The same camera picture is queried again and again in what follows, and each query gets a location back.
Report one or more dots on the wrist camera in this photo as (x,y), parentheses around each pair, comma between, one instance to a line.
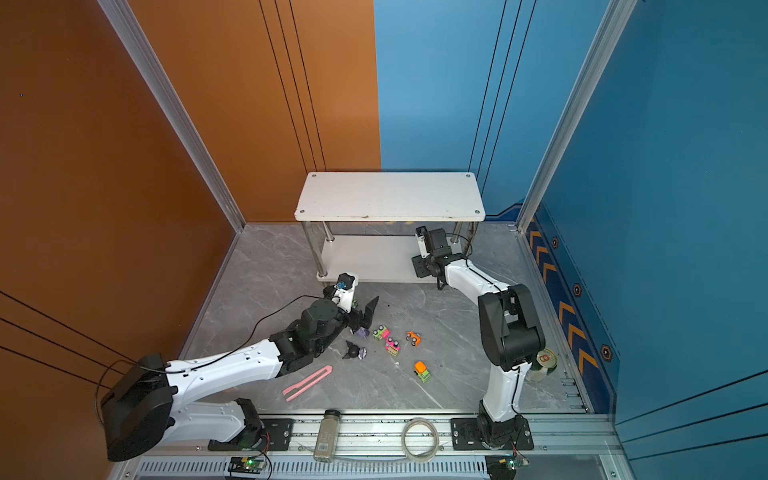
(344,290)
(422,236)

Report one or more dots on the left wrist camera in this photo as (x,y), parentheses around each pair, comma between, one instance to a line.
(344,290)

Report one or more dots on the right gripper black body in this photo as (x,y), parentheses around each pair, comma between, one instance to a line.
(423,266)

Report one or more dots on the clear plastic bottle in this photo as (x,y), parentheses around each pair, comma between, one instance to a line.
(327,436)

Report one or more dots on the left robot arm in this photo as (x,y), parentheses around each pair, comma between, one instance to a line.
(160,401)

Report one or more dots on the orange green toy truck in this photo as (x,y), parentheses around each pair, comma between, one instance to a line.
(422,372)

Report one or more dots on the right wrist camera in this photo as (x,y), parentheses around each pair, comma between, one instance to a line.
(422,236)

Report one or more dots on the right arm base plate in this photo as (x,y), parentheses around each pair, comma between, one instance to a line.
(468,433)

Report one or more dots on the tape roll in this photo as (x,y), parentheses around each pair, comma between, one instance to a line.
(544,364)

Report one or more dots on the pink plastic tongs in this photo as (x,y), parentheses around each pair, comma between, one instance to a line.
(296,390)

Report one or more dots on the right circuit board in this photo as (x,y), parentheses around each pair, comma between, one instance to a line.
(505,467)

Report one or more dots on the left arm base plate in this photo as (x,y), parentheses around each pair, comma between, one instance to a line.
(265,435)

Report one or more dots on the left circuit board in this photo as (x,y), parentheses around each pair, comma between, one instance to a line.
(248,467)

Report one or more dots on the orange toy car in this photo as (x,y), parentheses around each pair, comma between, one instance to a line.
(413,338)

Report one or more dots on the circuit board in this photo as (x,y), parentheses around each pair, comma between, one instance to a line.
(505,467)
(248,467)

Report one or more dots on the white two-tier shelf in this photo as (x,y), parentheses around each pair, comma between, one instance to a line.
(416,198)

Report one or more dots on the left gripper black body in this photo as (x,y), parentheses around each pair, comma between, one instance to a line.
(341,321)

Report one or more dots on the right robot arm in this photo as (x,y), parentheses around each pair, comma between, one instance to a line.
(510,331)

